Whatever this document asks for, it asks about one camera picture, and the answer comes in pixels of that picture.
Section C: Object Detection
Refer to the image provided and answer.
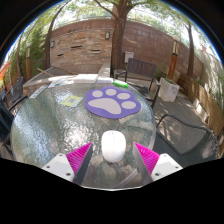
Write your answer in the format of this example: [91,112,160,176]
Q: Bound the white computer mouse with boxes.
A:
[101,130,127,163]

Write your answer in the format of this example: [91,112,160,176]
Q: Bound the dark slatted garden chair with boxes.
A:
[113,57,162,109]

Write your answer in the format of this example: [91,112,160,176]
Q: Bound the long wooden stick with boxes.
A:
[36,67,54,77]

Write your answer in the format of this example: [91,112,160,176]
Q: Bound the green wipes pack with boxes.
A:
[113,79,129,89]

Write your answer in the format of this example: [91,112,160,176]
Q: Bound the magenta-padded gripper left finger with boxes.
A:
[41,142,94,186]

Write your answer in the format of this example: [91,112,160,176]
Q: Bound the white paper strip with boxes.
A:
[29,84,49,100]

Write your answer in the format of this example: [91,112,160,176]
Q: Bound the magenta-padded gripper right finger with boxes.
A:
[132,141,184,187]

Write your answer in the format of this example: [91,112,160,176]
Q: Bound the wooden garden lamp post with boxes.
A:
[167,35,181,80]
[25,41,33,80]

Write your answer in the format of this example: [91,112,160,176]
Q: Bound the black mesh metal chair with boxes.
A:
[153,113,221,166]

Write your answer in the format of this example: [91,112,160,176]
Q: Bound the purple paw-print mouse pad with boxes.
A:
[84,86,142,120]

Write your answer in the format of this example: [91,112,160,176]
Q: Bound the orange fabric canopy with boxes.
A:
[0,60,12,81]

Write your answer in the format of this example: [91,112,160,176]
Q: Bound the white square planter box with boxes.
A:
[158,77,181,103]

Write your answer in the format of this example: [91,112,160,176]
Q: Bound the grey electrical wall box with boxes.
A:
[124,51,135,64]

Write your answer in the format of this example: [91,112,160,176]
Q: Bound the large brown tree trunk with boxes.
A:
[93,0,134,78]

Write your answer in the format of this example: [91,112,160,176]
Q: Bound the black metal armchair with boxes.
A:
[0,98,16,158]
[4,75,29,116]

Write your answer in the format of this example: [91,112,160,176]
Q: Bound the small white book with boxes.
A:
[97,76,114,84]

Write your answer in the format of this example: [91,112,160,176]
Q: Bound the raised stone garden bed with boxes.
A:
[23,63,112,96]

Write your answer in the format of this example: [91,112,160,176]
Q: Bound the thin leaning tree trunk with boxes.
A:
[184,23,196,78]
[44,6,68,69]

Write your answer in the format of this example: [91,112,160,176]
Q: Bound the low wooden slat fence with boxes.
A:
[178,73,224,134]

